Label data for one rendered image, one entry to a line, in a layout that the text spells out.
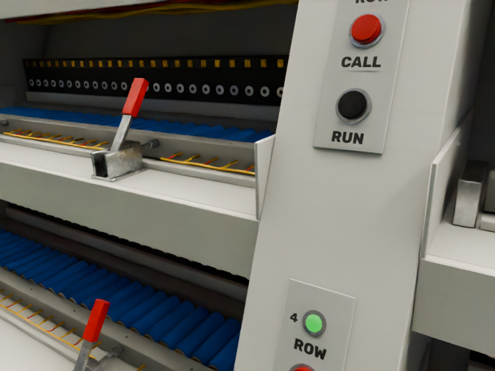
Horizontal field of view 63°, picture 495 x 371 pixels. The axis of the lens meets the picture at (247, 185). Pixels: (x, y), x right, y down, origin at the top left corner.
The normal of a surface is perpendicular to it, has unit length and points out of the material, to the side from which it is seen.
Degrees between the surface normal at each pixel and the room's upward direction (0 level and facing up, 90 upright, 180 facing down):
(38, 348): 22
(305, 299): 90
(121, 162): 90
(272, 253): 90
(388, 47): 90
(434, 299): 112
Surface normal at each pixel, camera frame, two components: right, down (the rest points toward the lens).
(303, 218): -0.51, -0.08
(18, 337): -0.03, -0.95
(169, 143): -0.53, 0.29
